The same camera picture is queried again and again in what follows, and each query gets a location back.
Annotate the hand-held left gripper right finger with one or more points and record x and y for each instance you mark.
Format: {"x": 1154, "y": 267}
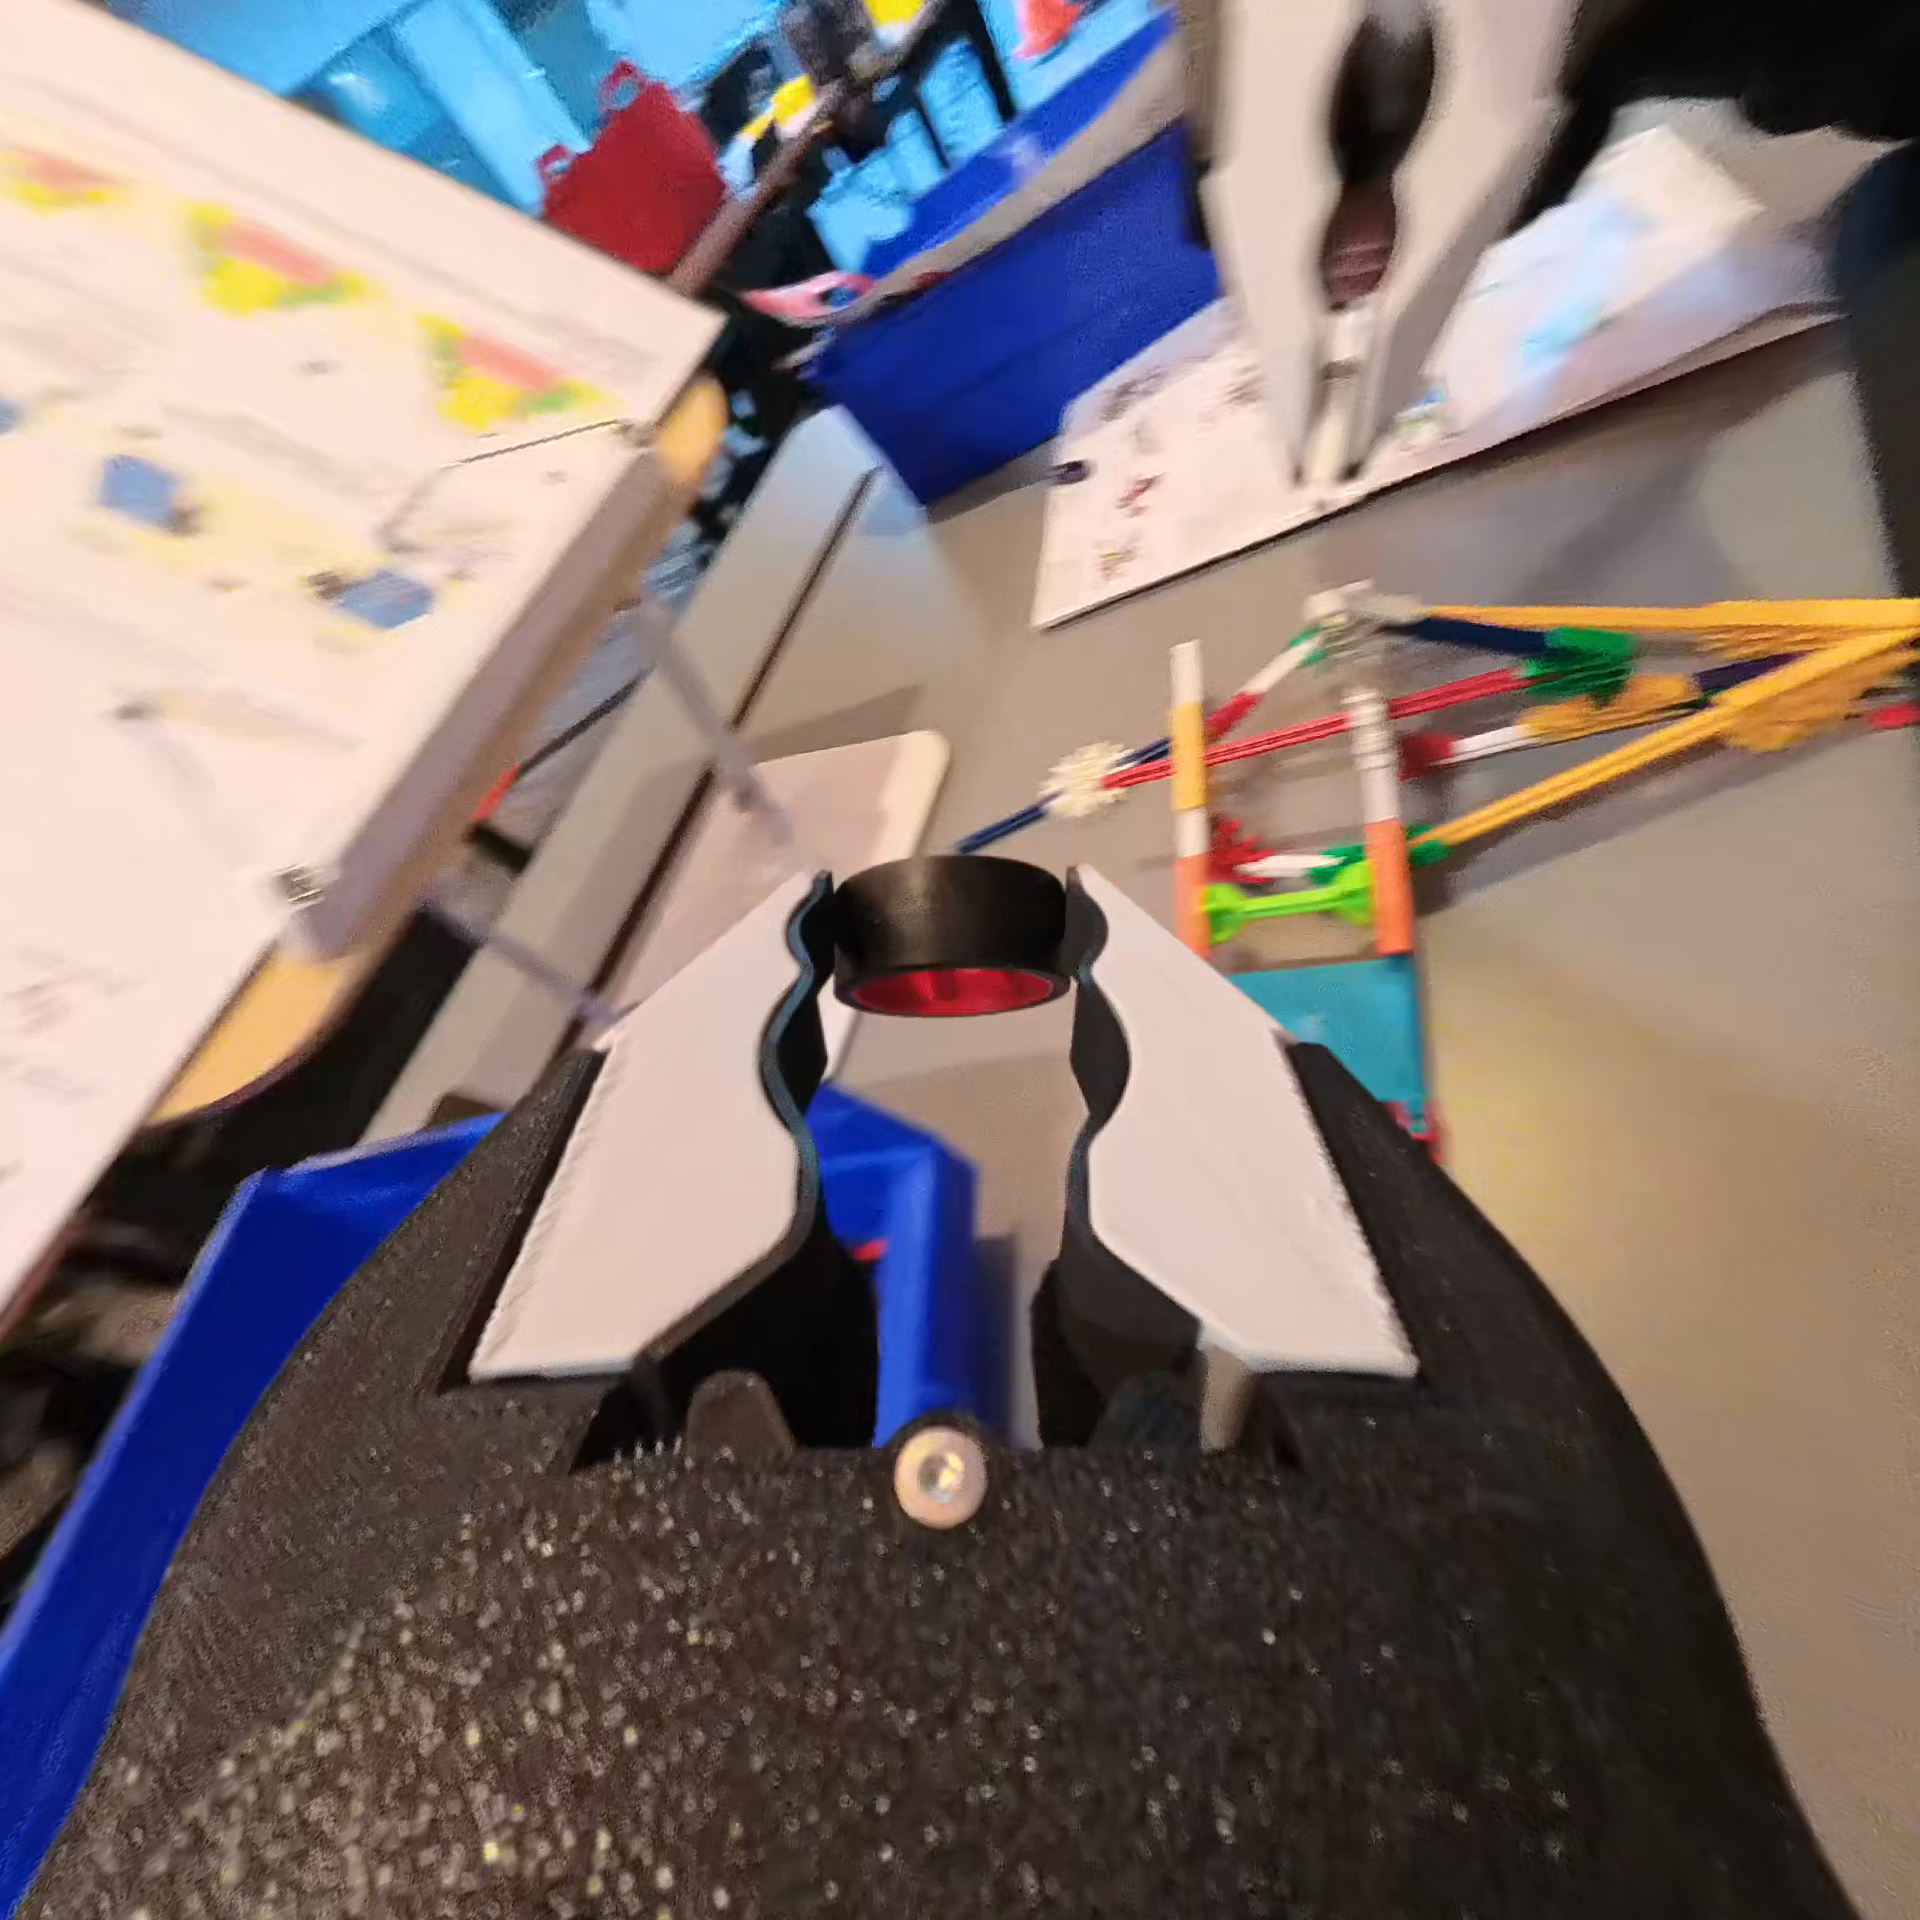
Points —
{"x": 1244, "y": 1200}

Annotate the colourful construction toy model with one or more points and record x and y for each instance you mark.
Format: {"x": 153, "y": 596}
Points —
{"x": 1336, "y": 1004}

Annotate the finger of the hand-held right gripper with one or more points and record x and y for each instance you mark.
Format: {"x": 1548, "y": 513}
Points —
{"x": 1267, "y": 195}
{"x": 1484, "y": 118}

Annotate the instruction sheet board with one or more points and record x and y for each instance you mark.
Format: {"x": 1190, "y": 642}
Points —
{"x": 271, "y": 523}

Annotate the orange traffic cone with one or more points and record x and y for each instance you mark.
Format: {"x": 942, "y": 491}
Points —
{"x": 1049, "y": 28}

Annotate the red tote bag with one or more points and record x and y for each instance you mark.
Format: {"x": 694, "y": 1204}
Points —
{"x": 638, "y": 181}

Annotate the printed instruction leaflet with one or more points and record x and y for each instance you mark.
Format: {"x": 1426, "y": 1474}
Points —
{"x": 1200, "y": 481}

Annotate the black toy wheel red hub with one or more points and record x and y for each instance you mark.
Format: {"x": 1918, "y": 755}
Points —
{"x": 945, "y": 915}

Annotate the crumpled papers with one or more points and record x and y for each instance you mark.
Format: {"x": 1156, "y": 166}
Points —
{"x": 840, "y": 298}

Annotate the blue parts bin with tag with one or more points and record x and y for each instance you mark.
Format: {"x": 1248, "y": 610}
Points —
{"x": 150, "y": 1425}

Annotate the wooden background table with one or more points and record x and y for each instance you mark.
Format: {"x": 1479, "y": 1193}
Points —
{"x": 780, "y": 164}

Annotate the blue bin with papers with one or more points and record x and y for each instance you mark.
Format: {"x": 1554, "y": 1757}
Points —
{"x": 1019, "y": 330}

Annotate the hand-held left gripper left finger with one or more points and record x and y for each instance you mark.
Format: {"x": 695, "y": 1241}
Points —
{"x": 644, "y": 1200}

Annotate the person's right forearm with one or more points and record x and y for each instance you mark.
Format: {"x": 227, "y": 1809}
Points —
{"x": 1723, "y": 60}

